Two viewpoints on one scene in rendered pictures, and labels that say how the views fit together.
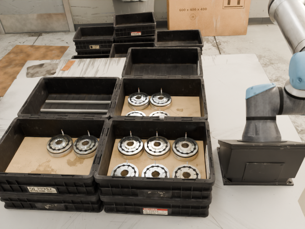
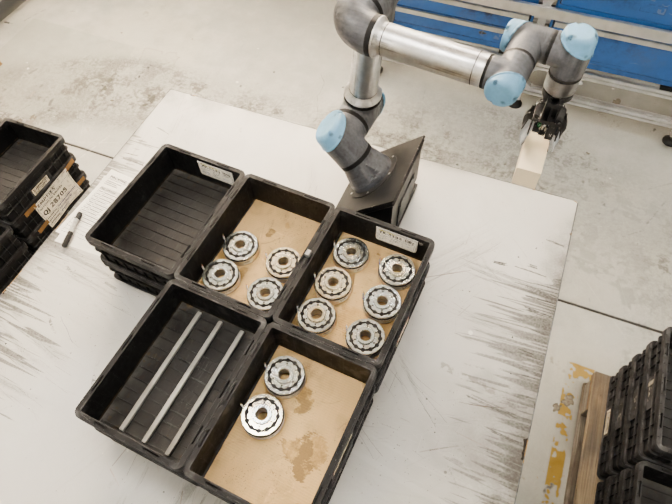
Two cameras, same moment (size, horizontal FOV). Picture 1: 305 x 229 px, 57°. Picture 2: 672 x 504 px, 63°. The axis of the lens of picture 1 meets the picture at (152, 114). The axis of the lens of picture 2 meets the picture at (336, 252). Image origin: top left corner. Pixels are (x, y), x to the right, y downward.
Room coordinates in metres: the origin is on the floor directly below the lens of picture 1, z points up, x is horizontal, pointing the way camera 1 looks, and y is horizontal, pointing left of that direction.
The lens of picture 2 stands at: (0.48, 0.67, 2.17)
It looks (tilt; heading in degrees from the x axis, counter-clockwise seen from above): 57 degrees down; 291
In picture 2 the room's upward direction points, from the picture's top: 3 degrees counter-clockwise
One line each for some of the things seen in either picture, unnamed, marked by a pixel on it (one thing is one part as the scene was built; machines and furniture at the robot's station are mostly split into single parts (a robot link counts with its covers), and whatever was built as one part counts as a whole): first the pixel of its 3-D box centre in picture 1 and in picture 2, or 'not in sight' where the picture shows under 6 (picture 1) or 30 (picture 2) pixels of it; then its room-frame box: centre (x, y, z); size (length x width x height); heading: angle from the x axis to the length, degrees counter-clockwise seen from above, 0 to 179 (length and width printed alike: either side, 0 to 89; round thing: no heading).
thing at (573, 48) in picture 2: not in sight; (572, 52); (0.35, -0.45, 1.39); 0.09 x 0.08 x 0.11; 170
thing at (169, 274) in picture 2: (163, 62); (168, 206); (1.29, -0.07, 0.92); 0.40 x 0.30 x 0.02; 84
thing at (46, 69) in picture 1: (41, 69); not in sight; (1.65, 0.73, 0.71); 0.22 x 0.19 x 0.01; 87
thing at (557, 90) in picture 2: not in sight; (563, 82); (0.34, -0.45, 1.31); 0.08 x 0.08 x 0.05
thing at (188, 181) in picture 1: (155, 148); (356, 280); (0.69, -0.01, 0.92); 0.40 x 0.30 x 0.02; 84
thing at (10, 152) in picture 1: (53, 154); (287, 425); (0.74, 0.39, 0.87); 0.40 x 0.30 x 0.11; 84
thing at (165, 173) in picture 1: (155, 175); (382, 301); (0.62, 0.00, 0.86); 0.10 x 0.10 x 0.01
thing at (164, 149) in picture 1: (157, 145); (333, 282); (0.76, -0.01, 0.86); 0.10 x 0.10 x 0.01
